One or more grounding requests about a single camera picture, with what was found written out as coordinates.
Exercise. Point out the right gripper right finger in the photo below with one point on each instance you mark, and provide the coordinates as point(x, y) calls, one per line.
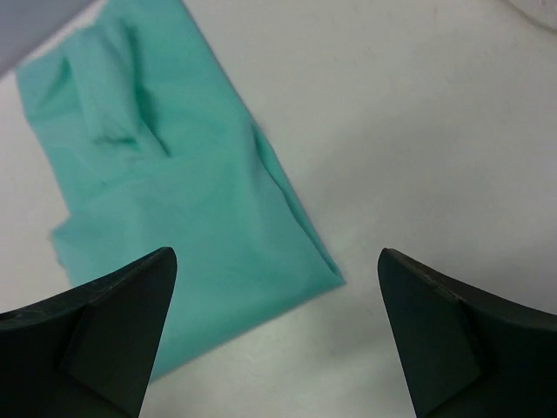
point(466, 352)

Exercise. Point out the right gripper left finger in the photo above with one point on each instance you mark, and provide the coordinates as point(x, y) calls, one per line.
point(89, 351)

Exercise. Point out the mint green t-shirt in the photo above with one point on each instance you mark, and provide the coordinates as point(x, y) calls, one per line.
point(151, 147)

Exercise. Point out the white perforated plastic basket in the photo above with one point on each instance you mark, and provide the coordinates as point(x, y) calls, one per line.
point(539, 12)

